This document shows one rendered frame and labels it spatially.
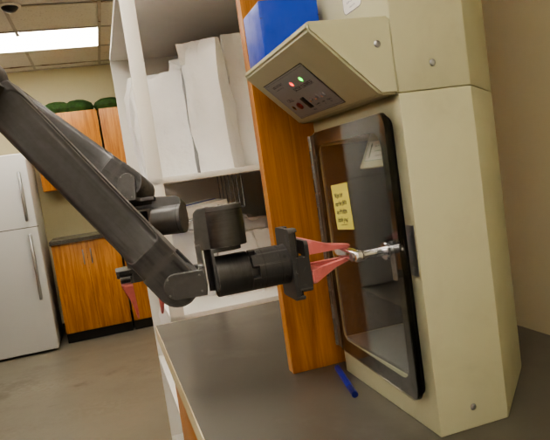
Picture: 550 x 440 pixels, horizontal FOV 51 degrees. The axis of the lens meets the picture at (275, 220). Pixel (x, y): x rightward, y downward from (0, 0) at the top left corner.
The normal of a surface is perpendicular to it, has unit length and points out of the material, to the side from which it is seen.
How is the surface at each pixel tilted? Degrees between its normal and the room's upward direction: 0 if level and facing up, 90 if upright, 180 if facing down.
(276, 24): 90
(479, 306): 90
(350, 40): 90
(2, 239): 90
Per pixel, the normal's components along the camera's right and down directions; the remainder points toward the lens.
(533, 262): -0.95, 0.16
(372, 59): 0.29, 0.04
